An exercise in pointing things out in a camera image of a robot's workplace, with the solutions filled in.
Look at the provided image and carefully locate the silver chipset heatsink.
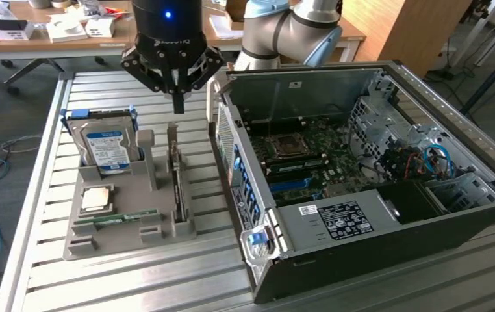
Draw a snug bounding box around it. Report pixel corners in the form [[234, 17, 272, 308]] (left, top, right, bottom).
[[328, 185, 355, 198]]

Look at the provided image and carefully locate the black green graphics card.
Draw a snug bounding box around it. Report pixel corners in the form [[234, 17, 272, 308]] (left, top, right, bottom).
[[167, 122, 191, 225]]

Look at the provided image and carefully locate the silver CPU chip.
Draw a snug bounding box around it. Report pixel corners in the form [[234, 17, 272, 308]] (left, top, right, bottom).
[[80, 187, 112, 209]]

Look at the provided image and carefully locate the black open PC case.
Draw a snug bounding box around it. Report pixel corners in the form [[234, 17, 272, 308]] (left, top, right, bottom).
[[206, 60, 495, 305]]

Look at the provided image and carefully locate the grey plastic parts rack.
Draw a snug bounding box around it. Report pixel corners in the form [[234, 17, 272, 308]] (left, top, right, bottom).
[[63, 129, 199, 262]]

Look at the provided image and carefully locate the hard disk in blue caddy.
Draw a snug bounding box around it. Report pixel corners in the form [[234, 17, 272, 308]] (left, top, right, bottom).
[[60, 104, 140, 176]]

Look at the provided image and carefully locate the blue disk wire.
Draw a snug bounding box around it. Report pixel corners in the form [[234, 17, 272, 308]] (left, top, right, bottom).
[[422, 144, 457, 180]]

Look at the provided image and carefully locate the black metal post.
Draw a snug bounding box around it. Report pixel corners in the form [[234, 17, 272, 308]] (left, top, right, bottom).
[[462, 31, 495, 114]]

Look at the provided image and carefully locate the wooden cabinet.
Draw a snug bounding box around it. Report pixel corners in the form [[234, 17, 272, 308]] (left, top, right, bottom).
[[342, 0, 477, 79]]

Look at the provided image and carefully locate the wooden desk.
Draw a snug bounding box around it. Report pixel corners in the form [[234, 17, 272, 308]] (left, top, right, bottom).
[[0, 0, 367, 71]]

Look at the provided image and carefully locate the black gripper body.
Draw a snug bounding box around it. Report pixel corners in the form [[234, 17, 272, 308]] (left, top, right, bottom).
[[132, 0, 208, 72]]

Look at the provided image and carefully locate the metal CPU socket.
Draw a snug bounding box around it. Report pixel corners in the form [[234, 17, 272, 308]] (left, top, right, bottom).
[[272, 134, 304, 157]]

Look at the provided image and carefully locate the white box with tape roll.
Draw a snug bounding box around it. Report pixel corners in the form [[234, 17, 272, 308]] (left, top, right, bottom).
[[46, 14, 88, 44]]

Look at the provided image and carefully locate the white floor cable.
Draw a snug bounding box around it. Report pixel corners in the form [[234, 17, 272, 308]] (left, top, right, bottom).
[[0, 135, 43, 154]]

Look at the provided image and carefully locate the green RAM stick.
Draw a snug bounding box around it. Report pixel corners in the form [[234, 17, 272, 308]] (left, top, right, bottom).
[[268, 157, 324, 170], [76, 209, 160, 227]]

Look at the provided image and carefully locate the white paper stack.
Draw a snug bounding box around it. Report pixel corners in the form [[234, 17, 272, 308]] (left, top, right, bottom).
[[210, 14, 244, 40]]

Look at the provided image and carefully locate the blue expansion slot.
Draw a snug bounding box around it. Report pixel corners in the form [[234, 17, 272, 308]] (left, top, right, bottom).
[[271, 180, 312, 194]]

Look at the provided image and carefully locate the silver disk bay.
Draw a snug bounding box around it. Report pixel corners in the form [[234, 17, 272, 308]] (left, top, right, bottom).
[[422, 172, 495, 214]]

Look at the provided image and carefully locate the silver metal drive cage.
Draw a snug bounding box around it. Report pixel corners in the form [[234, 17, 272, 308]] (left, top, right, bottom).
[[349, 94, 419, 163]]

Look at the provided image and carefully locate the brown cardboard box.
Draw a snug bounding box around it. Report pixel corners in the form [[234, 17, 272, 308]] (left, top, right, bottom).
[[224, 0, 248, 23]]

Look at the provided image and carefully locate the green motherboard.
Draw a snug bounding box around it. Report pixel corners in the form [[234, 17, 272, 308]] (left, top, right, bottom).
[[248, 118, 387, 207]]

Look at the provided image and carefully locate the black wheeled chair base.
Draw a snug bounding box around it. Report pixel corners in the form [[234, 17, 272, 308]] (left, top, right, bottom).
[[2, 57, 66, 96]]

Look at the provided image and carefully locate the small white box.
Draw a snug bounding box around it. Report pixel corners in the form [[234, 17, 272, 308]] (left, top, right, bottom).
[[86, 18, 116, 38]]

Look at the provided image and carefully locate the white box with black insert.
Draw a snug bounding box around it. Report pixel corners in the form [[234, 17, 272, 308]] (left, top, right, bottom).
[[0, 19, 36, 42]]

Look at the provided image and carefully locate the black red wire bundle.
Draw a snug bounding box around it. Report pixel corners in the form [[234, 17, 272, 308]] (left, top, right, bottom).
[[379, 146, 426, 181]]

